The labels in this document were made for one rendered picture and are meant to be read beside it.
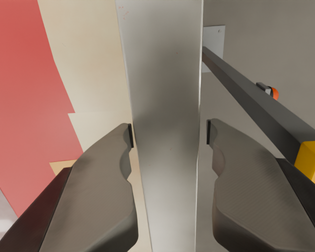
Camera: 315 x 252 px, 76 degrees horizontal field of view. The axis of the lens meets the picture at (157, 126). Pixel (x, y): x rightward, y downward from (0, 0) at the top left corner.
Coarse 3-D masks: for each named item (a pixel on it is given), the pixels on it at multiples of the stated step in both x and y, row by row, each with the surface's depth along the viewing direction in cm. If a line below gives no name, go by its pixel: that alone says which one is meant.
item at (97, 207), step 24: (96, 144) 10; (120, 144) 10; (72, 168) 9; (96, 168) 8; (120, 168) 9; (72, 192) 7; (96, 192) 7; (120, 192) 7; (72, 216) 6; (96, 216) 6; (120, 216) 6; (48, 240) 6; (72, 240) 6; (96, 240) 6; (120, 240) 6
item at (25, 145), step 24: (0, 120) 15; (24, 120) 15; (48, 120) 15; (0, 144) 16; (24, 144) 16; (48, 144) 16; (72, 144) 16; (0, 168) 18; (24, 168) 18; (48, 168) 18; (0, 192) 19; (24, 192) 19; (0, 216) 21
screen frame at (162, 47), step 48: (144, 0) 8; (192, 0) 8; (144, 48) 9; (192, 48) 9; (144, 96) 11; (192, 96) 10; (144, 144) 12; (192, 144) 12; (144, 192) 14; (192, 192) 14; (192, 240) 17
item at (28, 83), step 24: (0, 0) 12; (24, 0) 12; (0, 24) 12; (24, 24) 12; (0, 48) 13; (24, 48) 13; (48, 48) 13; (0, 72) 14; (24, 72) 14; (48, 72) 14; (0, 96) 14; (24, 96) 14; (48, 96) 14
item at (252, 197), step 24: (216, 120) 11; (216, 144) 9; (240, 144) 9; (216, 168) 10; (240, 168) 8; (264, 168) 8; (216, 192) 7; (240, 192) 7; (264, 192) 7; (288, 192) 7; (216, 216) 7; (240, 216) 6; (264, 216) 6; (288, 216) 6; (216, 240) 7; (240, 240) 6; (264, 240) 5; (288, 240) 5; (312, 240) 5
